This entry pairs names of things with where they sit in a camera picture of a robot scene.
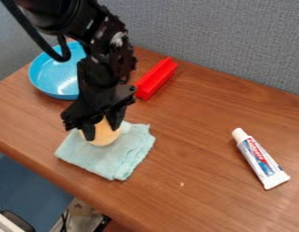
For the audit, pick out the blue plate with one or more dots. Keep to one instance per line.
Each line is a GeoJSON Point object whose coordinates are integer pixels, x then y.
{"type": "Point", "coordinates": [56, 78]}

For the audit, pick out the light blue cloth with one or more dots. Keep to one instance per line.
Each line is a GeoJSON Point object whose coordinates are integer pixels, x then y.
{"type": "Point", "coordinates": [115, 161]}

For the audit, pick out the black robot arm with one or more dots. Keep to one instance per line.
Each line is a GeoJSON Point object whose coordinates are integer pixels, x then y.
{"type": "Point", "coordinates": [51, 21]}

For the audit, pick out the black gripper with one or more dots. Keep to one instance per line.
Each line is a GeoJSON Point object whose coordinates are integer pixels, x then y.
{"type": "Point", "coordinates": [104, 95]}

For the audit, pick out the grey table leg base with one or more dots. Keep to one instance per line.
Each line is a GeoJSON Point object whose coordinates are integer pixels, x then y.
{"type": "Point", "coordinates": [80, 218]}

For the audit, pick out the white toothpaste tube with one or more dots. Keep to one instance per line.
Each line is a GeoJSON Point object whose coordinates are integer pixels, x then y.
{"type": "Point", "coordinates": [266, 167]}

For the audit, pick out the white black object corner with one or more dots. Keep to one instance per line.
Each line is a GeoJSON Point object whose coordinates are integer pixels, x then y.
{"type": "Point", "coordinates": [12, 223]}

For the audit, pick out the red plastic block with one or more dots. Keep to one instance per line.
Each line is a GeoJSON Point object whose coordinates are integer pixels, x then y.
{"type": "Point", "coordinates": [155, 78]}

